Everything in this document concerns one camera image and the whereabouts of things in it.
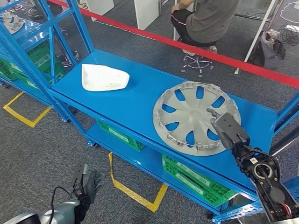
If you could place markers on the yellow floor tape mark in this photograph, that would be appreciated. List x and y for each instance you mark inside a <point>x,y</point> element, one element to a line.
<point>133,194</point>
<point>18,117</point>

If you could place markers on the grey black bag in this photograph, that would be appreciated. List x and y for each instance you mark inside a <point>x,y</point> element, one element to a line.
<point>268,51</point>

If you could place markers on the white desk panel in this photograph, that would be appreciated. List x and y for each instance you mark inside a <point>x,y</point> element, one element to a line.
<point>147,12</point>
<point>100,7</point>

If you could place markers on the blue metal shelf rack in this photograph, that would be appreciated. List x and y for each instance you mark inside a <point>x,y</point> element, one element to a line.
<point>30,34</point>
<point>140,102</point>

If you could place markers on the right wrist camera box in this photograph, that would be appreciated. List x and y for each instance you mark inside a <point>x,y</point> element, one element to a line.
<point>231,126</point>

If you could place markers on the black swivel stool chrome base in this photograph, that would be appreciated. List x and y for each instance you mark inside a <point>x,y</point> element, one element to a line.
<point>197,61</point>

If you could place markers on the white power strip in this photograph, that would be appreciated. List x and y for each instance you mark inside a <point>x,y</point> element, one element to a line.
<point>293,28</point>

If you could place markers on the chrome swivel stool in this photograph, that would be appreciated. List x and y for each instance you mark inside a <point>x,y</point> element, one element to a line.
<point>69,58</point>

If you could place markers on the person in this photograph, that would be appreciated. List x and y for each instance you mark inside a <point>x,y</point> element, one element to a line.
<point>210,21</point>

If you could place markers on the white plastic mirror cover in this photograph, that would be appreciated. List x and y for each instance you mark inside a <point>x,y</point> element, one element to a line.
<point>105,77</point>

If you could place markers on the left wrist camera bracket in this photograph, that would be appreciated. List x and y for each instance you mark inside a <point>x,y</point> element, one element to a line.
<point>79,176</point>

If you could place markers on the white car part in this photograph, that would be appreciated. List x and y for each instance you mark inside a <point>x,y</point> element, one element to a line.
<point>11,23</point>

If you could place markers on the red barrier belt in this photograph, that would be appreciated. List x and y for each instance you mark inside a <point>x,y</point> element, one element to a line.
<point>257,68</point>

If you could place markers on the white desk leg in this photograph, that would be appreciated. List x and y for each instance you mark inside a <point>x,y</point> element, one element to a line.
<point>255,37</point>

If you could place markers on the grey plastic wheel hubcap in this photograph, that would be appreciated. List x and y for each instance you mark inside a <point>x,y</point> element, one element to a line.
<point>196,117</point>

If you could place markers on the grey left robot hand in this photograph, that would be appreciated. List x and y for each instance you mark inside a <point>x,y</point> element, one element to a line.
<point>92,187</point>

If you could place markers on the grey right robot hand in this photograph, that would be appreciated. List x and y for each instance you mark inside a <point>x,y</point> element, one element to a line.
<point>220,137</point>

